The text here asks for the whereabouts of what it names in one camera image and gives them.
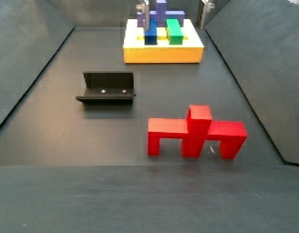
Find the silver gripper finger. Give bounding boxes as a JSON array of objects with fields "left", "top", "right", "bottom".
[
  {"left": 136, "top": 0, "right": 151, "bottom": 31},
  {"left": 199, "top": 0, "right": 215, "bottom": 29}
]

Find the red cross-shaped wooden block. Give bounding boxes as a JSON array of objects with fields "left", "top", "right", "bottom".
[{"left": 147, "top": 105, "right": 247, "bottom": 159}]

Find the yellow wooden base board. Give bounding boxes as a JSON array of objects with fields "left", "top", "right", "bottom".
[{"left": 123, "top": 19, "right": 204, "bottom": 64}]

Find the purple cross-shaped wooden block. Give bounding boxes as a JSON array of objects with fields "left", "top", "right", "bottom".
[{"left": 137, "top": 0, "right": 184, "bottom": 27}]

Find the blue wooden block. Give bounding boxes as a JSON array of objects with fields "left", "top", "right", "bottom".
[{"left": 144, "top": 19, "right": 156, "bottom": 46}]

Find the green wooden block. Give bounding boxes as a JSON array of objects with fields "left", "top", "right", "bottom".
[{"left": 165, "top": 18, "right": 183, "bottom": 45}]

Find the black metal bracket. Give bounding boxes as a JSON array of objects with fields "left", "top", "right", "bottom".
[{"left": 76, "top": 71, "right": 135, "bottom": 103}]

